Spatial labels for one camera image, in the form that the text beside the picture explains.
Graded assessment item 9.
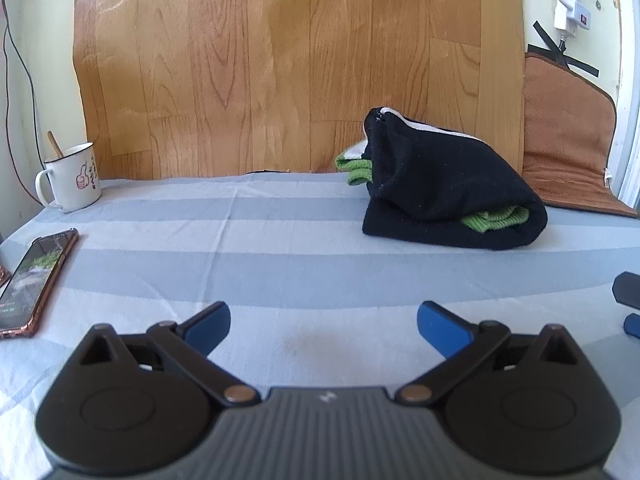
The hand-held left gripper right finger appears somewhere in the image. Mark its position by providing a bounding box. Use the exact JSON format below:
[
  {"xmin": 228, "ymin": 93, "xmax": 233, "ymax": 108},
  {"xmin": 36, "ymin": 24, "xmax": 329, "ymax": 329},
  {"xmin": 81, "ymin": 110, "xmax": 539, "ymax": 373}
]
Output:
[{"xmin": 394, "ymin": 301, "xmax": 583, "ymax": 407}]

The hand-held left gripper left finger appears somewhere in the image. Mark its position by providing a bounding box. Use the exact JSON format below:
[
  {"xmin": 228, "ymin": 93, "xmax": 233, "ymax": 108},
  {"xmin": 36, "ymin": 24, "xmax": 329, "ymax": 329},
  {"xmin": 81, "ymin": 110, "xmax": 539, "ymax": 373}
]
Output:
[{"xmin": 75, "ymin": 301, "xmax": 262, "ymax": 408}]

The green and navy knit sweater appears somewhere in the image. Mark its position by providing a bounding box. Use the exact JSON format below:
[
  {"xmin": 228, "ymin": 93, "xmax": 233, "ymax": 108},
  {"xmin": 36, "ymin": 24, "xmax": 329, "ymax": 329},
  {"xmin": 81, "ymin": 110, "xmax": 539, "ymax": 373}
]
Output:
[{"xmin": 334, "ymin": 106, "xmax": 548, "ymax": 252}]

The blue striped bed sheet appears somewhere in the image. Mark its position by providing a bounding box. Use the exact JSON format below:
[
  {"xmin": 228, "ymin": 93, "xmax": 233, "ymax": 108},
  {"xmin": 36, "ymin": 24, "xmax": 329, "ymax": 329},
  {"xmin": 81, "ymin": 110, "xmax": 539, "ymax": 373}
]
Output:
[{"xmin": 0, "ymin": 172, "xmax": 640, "ymax": 480}]

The brown perforated seat cushion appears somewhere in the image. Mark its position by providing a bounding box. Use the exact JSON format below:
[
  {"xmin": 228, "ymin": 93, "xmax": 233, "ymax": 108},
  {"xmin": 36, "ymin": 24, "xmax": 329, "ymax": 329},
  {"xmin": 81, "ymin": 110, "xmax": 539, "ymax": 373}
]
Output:
[{"xmin": 520, "ymin": 51, "xmax": 640, "ymax": 218}]

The smartphone in rose gold case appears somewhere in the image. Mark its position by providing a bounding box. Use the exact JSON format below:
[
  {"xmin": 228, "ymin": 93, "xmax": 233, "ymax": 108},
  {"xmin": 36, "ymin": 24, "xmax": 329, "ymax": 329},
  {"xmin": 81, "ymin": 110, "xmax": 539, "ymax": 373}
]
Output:
[{"xmin": 0, "ymin": 228, "xmax": 80, "ymax": 339}]

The white enamel mug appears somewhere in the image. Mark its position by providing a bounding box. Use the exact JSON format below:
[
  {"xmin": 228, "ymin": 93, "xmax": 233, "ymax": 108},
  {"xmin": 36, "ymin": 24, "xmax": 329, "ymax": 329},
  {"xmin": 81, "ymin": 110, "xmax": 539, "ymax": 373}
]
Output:
[{"xmin": 35, "ymin": 141, "xmax": 102, "ymax": 214}]

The black adhesive tape cross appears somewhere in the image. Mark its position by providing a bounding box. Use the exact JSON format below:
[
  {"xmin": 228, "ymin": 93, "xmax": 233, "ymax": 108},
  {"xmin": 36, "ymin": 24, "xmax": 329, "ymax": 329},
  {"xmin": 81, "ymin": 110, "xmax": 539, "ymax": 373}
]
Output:
[{"xmin": 532, "ymin": 21, "xmax": 600, "ymax": 77}]

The white charger plug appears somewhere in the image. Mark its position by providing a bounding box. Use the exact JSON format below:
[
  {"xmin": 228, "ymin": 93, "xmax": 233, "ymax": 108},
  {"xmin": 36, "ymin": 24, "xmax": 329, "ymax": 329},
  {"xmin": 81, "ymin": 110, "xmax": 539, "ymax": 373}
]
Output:
[{"xmin": 554, "ymin": 0, "xmax": 594, "ymax": 40}]

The white window frame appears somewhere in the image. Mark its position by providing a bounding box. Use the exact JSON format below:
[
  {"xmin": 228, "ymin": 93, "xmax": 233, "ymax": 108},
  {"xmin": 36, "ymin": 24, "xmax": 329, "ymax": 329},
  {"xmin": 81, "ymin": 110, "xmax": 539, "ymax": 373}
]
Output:
[{"xmin": 607, "ymin": 0, "xmax": 640, "ymax": 211}]

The wood-grain wall panel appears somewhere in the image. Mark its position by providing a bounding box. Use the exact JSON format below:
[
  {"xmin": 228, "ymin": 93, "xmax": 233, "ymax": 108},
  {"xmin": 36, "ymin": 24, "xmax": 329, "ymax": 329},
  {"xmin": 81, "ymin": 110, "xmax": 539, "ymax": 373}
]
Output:
[{"xmin": 72, "ymin": 0, "xmax": 525, "ymax": 181}]

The thin dark cable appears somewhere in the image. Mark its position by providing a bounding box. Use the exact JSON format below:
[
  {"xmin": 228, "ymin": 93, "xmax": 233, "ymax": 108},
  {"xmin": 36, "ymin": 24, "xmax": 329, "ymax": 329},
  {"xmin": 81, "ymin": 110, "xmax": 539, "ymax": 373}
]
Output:
[{"xmin": 2, "ymin": 0, "xmax": 48, "ymax": 206}]

